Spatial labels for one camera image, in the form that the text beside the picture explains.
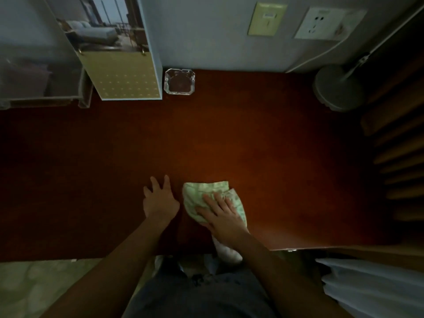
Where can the person's left hand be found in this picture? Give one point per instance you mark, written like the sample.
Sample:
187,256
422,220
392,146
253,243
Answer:
160,203

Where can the person's right hand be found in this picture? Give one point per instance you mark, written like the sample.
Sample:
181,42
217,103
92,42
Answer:
223,221

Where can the person's right thumb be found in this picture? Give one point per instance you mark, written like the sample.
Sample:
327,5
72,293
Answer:
201,214

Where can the person's left middle finger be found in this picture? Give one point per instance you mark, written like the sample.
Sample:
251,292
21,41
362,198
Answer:
166,184

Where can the person's left thumb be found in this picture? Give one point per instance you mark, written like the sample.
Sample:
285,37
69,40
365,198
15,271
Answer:
146,193

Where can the light green cleaning cloth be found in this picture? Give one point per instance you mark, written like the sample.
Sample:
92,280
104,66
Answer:
212,198

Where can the person's left forearm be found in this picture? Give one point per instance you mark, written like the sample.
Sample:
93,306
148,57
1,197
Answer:
109,273

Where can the person's right forearm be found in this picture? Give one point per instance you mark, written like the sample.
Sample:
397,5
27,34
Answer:
281,281

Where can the person's dark trousers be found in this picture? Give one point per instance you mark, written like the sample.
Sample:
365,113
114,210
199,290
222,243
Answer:
202,291

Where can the clear glass ashtray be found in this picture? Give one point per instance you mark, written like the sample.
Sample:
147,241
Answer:
179,81

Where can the standing photo display card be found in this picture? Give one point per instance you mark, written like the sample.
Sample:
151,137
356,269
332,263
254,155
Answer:
114,46

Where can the clear acrylic tray holder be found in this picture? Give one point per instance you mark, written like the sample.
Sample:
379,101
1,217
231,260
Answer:
39,62

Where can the grey round lamp base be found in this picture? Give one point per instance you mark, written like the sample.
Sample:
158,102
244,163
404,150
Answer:
338,88

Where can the white bed linen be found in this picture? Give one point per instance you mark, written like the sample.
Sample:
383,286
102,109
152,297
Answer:
374,288

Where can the wooden slatted headboard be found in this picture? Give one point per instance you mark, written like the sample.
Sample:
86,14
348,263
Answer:
396,142

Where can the yellow wall switch plate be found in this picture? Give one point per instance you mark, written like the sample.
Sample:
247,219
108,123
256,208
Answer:
266,19

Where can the white wall power socket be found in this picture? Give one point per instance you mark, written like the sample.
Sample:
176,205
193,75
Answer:
323,23

